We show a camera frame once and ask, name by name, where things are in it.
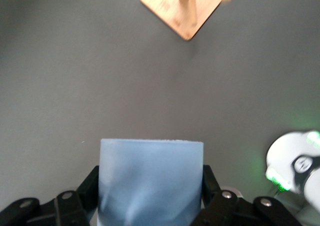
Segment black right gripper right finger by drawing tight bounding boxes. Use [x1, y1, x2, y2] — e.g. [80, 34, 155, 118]
[197, 164, 305, 226]

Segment wooden cup rack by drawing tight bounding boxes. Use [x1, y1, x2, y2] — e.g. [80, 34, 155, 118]
[139, 0, 236, 41]

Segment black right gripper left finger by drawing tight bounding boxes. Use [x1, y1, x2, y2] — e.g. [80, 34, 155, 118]
[0, 164, 101, 226]

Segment light blue cup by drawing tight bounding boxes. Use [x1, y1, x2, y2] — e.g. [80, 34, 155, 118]
[96, 138, 205, 226]

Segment dark grey table mat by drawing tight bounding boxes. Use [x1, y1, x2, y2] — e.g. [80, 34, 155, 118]
[0, 0, 320, 226]

